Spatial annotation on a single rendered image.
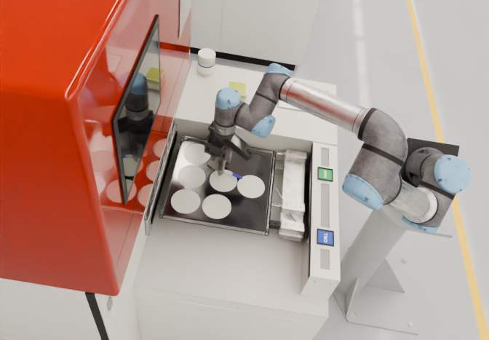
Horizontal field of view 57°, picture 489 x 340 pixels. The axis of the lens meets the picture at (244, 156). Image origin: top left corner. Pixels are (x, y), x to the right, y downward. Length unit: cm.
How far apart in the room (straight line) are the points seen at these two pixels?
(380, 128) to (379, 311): 148
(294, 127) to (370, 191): 64
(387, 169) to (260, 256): 58
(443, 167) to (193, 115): 89
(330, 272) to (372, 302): 112
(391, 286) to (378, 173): 144
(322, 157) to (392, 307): 113
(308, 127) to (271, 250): 51
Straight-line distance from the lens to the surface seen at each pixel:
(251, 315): 158
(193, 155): 170
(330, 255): 148
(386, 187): 123
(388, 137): 122
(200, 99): 181
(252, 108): 137
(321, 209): 157
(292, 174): 173
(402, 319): 258
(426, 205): 152
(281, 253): 160
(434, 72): 408
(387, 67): 392
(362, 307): 253
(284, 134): 173
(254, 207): 159
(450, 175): 159
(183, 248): 157
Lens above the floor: 221
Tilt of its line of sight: 50 degrees down
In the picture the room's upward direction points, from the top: 11 degrees clockwise
